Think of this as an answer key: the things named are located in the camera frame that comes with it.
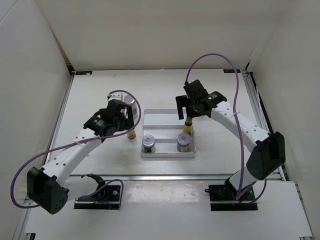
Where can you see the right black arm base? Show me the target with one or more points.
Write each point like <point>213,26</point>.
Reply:
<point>223,197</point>

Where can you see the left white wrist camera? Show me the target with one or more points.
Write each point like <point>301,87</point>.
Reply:
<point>115,96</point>

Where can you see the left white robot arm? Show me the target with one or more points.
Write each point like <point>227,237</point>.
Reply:
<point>92,135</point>

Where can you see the aluminium table edge rail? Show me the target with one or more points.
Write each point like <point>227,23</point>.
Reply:
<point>150,177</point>

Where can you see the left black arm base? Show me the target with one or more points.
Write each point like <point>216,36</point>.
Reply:
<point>108,195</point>

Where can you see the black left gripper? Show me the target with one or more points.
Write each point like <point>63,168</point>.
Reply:
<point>127,124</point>

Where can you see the white divided tray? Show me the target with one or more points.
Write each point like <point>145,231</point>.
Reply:
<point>165,126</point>

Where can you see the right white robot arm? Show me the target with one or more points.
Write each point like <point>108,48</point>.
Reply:
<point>267,150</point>

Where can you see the left blue-label salt shaker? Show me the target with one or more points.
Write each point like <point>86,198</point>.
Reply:
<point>131,102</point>

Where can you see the yellow-label sauce bottle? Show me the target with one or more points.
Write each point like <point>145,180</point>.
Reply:
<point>131,134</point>
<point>188,126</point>

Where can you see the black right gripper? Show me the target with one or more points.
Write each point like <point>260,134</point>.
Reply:
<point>181,102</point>

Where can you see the white-lid spice jar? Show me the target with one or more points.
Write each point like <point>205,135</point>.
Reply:
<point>148,144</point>
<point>183,142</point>

